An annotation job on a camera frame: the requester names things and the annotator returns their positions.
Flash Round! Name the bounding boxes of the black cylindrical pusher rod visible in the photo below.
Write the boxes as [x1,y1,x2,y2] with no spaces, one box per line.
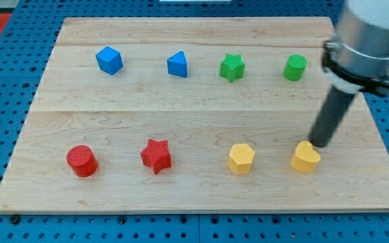
[309,86,356,148]

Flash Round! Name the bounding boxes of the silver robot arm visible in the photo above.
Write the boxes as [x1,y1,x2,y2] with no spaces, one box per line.
[309,0,389,147]

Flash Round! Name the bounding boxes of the yellow hexagon block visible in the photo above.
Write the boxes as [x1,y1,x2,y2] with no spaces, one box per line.
[228,143,255,175]

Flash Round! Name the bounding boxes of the green cylinder block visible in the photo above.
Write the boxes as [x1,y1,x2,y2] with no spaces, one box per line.
[283,54,308,81]

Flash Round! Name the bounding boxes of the yellow heart block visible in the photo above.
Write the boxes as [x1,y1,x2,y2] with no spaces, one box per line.
[290,140,321,173]

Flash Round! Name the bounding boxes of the green star block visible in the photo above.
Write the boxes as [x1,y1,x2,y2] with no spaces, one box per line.
[219,53,245,82]

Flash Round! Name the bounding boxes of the blue triangle block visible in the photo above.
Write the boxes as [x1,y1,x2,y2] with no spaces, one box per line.
[167,51,188,78]

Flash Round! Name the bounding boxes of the red star block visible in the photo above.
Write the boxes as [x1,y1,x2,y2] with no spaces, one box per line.
[140,139,172,175]

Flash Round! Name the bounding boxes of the wooden board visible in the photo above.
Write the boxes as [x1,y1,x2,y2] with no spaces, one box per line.
[0,17,389,215]

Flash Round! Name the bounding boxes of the blue cube block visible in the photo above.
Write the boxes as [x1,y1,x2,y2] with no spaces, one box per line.
[95,47,124,75]

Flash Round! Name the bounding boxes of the red cylinder block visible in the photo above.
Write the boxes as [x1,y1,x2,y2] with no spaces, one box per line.
[66,145,98,178]

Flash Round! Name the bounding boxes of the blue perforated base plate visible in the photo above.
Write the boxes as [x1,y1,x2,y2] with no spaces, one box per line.
[0,0,389,242]

